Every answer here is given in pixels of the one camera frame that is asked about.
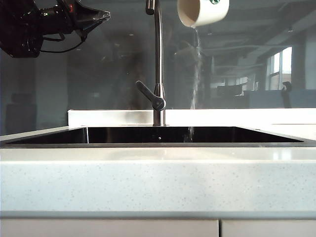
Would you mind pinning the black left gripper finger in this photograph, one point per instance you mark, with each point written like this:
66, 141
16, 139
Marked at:
87, 26
93, 12

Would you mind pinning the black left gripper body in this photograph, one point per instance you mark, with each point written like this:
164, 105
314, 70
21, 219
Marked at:
70, 17

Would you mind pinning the white Starbucks ceramic mug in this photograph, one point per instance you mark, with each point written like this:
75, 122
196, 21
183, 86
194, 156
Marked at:
212, 12

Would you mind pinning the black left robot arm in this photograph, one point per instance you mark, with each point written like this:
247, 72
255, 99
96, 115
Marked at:
22, 29

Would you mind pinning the stainless steel faucet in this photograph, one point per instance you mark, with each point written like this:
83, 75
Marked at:
158, 61

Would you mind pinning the black undermount sink basin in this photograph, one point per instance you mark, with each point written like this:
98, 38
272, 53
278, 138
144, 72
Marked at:
123, 134

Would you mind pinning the poured water stream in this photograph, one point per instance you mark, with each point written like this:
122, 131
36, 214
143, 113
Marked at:
197, 64

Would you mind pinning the wide white cabinet door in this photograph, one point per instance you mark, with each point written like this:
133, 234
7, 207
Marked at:
108, 228

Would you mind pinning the narrow white cabinet door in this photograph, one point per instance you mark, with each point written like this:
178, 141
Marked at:
269, 228

